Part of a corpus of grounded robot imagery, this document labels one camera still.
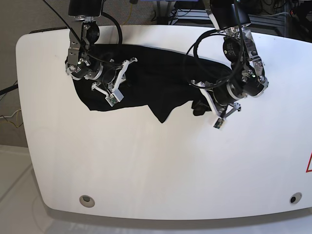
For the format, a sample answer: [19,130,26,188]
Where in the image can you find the aluminium frame rail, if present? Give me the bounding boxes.
[174,9,291,38]

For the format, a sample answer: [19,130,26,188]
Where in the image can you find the left table grommet hole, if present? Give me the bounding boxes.
[79,195,95,208]

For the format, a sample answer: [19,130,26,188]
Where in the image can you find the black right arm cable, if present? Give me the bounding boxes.
[43,0,122,65]

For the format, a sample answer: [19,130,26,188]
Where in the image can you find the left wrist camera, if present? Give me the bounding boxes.
[213,117,227,131]

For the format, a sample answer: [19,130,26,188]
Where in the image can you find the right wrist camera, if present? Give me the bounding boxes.
[105,90,124,107]

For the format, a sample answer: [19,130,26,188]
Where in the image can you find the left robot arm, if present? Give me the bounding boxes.
[191,0,269,120]

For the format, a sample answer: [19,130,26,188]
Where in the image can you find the red warning triangle sticker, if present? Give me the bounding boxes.
[306,154,312,173]

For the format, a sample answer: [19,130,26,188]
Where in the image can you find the black T-shirt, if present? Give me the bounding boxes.
[73,44,208,123]

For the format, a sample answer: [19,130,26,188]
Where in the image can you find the right table grommet hole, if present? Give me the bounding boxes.
[290,193,302,204]

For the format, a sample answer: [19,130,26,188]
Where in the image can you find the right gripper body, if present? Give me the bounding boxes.
[91,58,138,96]

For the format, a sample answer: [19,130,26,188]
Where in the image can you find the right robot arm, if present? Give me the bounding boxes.
[66,0,137,100]

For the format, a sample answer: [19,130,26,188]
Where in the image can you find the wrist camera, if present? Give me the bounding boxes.
[213,117,227,131]
[105,90,124,107]

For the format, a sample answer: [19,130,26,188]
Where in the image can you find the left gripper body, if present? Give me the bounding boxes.
[191,80,241,119]

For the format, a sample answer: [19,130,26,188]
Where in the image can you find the table grommet hole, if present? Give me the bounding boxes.
[290,193,302,204]
[79,195,95,208]

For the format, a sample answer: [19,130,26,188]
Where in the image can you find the yellow floor cable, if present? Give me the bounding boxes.
[0,110,24,129]

